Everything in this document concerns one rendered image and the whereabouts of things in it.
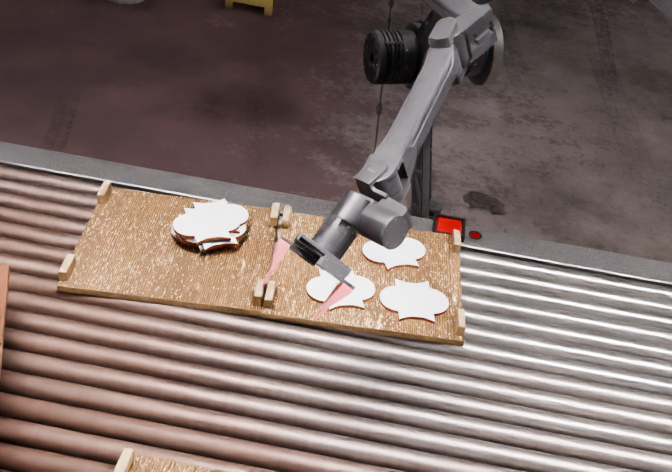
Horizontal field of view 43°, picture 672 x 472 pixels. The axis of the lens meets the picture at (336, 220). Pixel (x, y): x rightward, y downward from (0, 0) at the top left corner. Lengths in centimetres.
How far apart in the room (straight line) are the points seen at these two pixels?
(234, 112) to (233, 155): 39
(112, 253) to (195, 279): 19
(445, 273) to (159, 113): 254
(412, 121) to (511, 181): 257
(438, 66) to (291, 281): 54
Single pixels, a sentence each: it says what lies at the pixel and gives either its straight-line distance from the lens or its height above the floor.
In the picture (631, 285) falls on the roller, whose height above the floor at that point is 92.
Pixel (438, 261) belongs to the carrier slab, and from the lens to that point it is 189.
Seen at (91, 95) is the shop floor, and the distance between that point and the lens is 433.
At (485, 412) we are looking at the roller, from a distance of 164.
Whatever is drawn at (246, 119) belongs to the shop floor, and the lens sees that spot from 416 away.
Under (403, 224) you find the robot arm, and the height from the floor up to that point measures 133.
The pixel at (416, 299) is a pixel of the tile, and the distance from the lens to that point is 177.
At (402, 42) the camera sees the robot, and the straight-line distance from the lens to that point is 280.
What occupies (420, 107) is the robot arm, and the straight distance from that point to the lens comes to 149.
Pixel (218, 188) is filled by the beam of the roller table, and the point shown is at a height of 92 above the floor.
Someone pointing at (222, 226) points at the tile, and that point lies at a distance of 182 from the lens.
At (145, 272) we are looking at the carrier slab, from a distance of 179.
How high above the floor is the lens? 210
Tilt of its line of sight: 36 degrees down
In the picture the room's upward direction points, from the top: 8 degrees clockwise
